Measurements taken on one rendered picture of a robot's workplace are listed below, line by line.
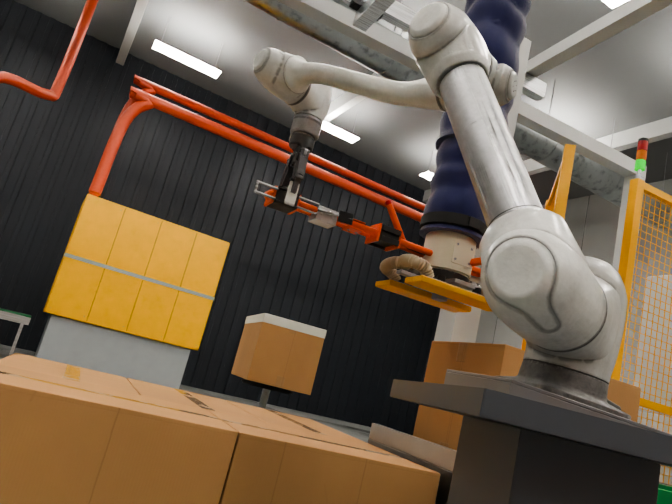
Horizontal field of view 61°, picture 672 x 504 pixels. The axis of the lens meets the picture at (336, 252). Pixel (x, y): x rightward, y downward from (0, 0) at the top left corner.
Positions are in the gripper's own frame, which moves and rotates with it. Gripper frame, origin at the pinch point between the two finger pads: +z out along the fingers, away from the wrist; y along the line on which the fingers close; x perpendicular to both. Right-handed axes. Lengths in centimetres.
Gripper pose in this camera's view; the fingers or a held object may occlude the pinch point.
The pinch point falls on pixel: (286, 199)
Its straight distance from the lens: 169.0
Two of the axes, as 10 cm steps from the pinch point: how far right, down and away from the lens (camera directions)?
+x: -8.8, -3.1, -3.6
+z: -2.4, 9.4, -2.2
